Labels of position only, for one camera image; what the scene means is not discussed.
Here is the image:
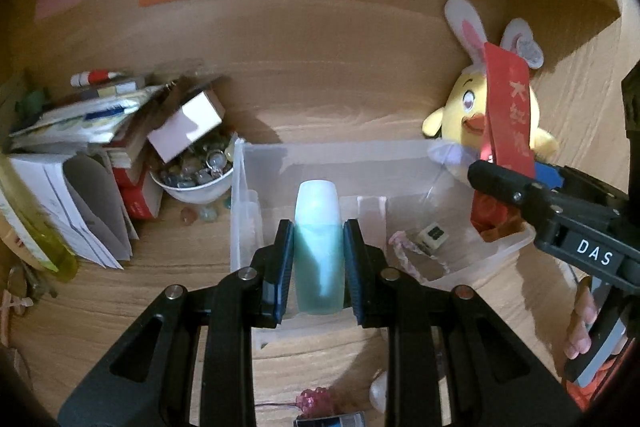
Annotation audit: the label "white bowl of glass stones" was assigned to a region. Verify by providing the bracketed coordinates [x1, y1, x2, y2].
[150, 132, 238, 205]

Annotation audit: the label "person's right hand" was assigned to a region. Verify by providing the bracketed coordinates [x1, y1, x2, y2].
[562, 286, 599, 360]

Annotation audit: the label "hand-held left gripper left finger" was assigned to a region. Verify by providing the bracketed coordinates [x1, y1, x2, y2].
[57, 219, 296, 427]

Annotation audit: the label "mint green bottle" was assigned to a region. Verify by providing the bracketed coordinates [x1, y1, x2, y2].
[294, 179, 346, 315]

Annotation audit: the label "folded white paper leaflets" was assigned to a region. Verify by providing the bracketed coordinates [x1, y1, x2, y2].
[7, 152, 141, 270]

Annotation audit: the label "clear plastic storage bin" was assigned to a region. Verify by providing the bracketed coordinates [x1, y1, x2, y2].
[230, 139, 536, 348]

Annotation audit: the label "small white cube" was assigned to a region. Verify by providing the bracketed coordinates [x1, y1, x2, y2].
[416, 222, 446, 256]

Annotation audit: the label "yellow chick plush toy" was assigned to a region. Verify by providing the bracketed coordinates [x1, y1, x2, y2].
[422, 0, 561, 182]

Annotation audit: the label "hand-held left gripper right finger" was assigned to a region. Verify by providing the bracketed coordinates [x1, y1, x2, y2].
[342, 219, 583, 427]

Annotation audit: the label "yellow-green spray bottle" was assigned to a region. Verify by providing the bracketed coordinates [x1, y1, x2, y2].
[0, 157, 78, 283]

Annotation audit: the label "small white cardboard box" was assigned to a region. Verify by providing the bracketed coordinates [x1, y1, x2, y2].
[147, 89, 226, 164]

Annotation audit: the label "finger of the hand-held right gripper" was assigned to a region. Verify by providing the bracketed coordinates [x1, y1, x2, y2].
[467, 159, 567, 234]
[532, 161, 627, 208]

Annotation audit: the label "red tea packet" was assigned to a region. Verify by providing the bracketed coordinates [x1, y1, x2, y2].
[470, 42, 538, 243]

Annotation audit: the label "red boxes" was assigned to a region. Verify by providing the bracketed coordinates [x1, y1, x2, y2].
[107, 147, 163, 220]

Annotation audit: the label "stack of books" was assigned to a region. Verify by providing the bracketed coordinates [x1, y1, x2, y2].
[10, 74, 181, 158]

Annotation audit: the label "red white marker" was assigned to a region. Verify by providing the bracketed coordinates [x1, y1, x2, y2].
[70, 68, 128, 88]

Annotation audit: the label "person's right forearm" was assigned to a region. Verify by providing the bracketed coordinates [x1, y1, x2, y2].
[567, 342, 631, 410]

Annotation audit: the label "green small container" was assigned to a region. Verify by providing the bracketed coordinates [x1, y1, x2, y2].
[20, 89, 48, 118]

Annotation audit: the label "dark frame eyeglasses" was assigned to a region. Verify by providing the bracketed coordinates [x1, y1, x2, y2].
[7, 264, 58, 303]

